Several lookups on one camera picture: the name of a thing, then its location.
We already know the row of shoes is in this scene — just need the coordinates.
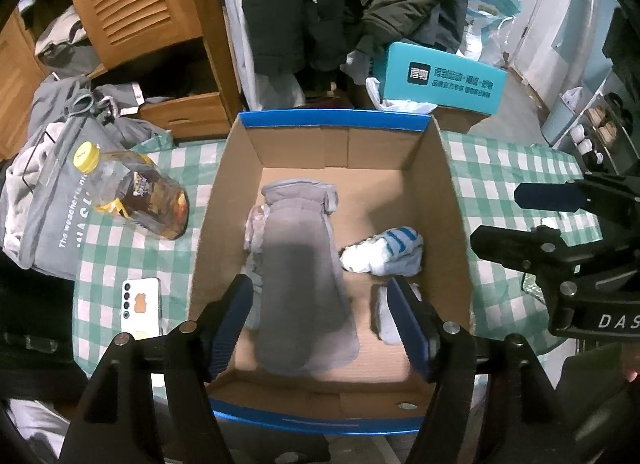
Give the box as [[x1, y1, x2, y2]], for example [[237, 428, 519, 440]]
[[572, 94, 623, 166]]

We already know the dark navy hanging coat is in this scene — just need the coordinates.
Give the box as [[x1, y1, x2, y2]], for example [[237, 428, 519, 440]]
[[414, 6, 472, 54]]

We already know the white smartphone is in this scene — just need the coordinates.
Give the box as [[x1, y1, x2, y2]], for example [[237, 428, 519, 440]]
[[121, 277, 161, 341]]

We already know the grey clothes pile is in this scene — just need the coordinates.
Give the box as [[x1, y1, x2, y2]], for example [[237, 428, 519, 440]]
[[20, 119, 117, 281]]

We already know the blue-rimmed cardboard box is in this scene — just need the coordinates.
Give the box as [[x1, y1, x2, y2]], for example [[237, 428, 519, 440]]
[[189, 110, 476, 437]]

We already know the brown cardboard box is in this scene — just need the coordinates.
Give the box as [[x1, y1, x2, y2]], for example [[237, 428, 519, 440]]
[[432, 106, 494, 135]]

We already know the white sock with blue stripes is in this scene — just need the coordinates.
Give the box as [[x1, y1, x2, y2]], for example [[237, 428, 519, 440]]
[[340, 226, 425, 278]]

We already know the yellow-capped plastic bottle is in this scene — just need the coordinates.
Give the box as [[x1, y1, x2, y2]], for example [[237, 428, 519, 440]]
[[72, 141, 190, 241]]

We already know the grey hoodie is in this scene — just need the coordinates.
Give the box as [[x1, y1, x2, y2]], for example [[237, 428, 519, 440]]
[[31, 75, 162, 146]]

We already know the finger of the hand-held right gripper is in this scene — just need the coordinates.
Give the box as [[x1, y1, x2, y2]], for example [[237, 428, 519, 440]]
[[514, 171, 640, 218], [470, 224, 592, 291]]

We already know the large grey sock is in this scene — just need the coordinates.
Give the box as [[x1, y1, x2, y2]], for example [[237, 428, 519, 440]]
[[252, 179, 360, 379]]

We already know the white patterned sock bundle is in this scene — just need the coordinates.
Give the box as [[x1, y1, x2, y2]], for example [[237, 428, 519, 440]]
[[243, 203, 274, 266]]

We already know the blue plastic bag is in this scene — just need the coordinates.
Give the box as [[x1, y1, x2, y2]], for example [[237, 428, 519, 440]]
[[466, 0, 524, 66]]

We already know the pale blue trash bin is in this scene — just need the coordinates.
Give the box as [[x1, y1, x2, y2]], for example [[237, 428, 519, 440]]
[[542, 86, 584, 148]]

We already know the black hanging coat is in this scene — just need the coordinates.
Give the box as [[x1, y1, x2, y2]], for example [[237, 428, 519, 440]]
[[241, 0, 352, 79]]

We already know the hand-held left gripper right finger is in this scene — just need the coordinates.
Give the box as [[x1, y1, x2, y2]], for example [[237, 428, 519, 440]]
[[386, 276, 576, 464]]

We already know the teal printed box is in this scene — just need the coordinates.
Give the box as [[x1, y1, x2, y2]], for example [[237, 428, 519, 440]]
[[382, 41, 509, 116]]

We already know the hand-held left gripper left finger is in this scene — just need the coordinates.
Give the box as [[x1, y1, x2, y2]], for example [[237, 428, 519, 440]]
[[60, 274, 255, 464]]

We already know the metal shoe rack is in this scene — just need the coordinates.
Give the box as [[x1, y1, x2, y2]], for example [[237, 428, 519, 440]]
[[569, 91, 628, 172]]

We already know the white plastic bag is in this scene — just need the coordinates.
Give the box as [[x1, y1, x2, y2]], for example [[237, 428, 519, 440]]
[[365, 76, 439, 115]]

